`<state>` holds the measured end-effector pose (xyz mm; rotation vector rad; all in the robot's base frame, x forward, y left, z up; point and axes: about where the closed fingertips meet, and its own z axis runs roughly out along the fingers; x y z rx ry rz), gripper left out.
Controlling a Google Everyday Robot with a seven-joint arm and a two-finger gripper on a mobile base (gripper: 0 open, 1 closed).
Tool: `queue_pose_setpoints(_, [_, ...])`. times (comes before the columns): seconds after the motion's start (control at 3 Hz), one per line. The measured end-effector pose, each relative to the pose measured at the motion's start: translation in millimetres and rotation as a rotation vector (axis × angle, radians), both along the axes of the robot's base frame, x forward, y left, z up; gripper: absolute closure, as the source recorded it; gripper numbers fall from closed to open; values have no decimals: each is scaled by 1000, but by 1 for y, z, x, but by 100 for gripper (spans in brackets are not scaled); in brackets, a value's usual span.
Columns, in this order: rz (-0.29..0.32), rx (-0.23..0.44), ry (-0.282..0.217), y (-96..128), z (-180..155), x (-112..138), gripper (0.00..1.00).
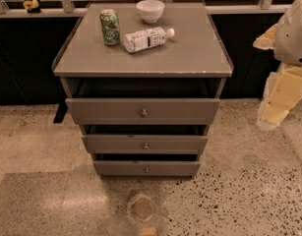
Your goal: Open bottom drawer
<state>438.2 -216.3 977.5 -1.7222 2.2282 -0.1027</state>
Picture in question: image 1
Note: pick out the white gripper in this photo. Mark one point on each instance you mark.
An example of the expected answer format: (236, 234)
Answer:
(292, 36)

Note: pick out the grey bottom drawer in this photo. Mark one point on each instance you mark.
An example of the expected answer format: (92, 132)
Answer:
(147, 168)

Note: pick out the grey drawer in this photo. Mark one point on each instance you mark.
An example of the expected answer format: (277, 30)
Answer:
(142, 111)
(144, 144)
(147, 168)

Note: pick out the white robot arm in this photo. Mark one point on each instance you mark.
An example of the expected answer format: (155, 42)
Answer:
(288, 44)

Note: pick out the grey drawer cabinet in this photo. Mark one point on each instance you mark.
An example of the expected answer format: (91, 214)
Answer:
(193, 64)

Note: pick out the grey middle drawer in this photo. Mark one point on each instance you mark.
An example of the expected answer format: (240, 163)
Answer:
(144, 144)

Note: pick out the grey top drawer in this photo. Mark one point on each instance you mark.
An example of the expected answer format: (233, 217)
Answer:
(142, 111)

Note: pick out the white ceramic bowl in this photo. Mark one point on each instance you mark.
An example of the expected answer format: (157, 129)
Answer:
(150, 10)

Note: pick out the clear plastic water bottle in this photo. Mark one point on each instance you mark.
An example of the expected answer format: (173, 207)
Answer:
(146, 39)

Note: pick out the green soda can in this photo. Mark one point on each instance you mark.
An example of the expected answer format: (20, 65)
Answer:
(110, 27)

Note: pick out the round metal floor plate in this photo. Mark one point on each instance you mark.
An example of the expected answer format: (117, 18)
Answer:
(141, 208)

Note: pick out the yellow black object on ledge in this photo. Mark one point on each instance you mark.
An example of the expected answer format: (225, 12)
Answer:
(32, 6)

